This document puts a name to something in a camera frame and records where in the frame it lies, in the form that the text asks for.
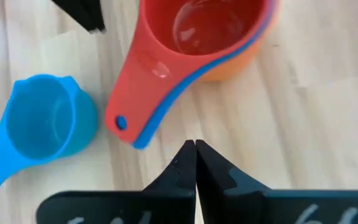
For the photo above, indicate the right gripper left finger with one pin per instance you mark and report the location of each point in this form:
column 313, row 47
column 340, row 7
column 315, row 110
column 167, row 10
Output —
column 154, row 205

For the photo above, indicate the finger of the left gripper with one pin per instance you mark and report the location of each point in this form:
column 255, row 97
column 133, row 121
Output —
column 82, row 14

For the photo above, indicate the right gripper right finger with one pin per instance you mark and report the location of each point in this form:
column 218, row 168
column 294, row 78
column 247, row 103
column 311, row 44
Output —
column 259, row 207

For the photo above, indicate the red measuring cup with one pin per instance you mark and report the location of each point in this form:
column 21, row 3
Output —
column 141, row 84

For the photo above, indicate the blue measuring cup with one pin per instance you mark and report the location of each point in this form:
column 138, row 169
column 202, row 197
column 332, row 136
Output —
column 166, row 105

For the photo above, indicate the teal measuring cup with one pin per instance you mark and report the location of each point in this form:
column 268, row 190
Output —
column 39, row 118

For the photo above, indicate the orange measuring cup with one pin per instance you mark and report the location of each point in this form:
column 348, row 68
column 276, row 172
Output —
column 235, row 65

